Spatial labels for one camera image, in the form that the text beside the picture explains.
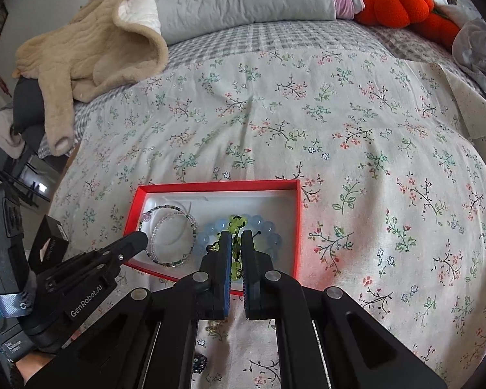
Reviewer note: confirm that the floral bed sheet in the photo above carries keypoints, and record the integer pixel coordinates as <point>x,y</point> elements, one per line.
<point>348,150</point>

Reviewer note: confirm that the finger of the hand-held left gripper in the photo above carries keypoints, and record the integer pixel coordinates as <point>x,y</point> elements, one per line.
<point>129,245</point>

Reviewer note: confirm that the dark beaded ornament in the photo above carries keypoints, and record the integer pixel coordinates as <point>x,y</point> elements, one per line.
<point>199,362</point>

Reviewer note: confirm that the red jewelry box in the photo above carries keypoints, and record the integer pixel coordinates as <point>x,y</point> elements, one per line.
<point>267,210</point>

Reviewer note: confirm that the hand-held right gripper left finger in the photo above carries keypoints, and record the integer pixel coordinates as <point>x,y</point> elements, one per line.
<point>227,269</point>

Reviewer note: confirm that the white sheer cloth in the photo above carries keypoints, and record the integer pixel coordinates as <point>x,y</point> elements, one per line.
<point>476,44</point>

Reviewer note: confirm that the person's left forearm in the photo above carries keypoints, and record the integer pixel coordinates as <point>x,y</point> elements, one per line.
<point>34,368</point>

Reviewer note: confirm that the small black box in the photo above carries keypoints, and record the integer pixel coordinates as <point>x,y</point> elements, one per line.
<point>44,247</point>

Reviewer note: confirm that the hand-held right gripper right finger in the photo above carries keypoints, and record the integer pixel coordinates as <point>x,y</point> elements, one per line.
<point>245,279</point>

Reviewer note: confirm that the orange plush pumpkin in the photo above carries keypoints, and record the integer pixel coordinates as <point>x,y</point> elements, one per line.
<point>439,28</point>
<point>393,6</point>

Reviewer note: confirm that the beige fleece garment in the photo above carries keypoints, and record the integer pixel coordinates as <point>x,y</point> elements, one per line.
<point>97,40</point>

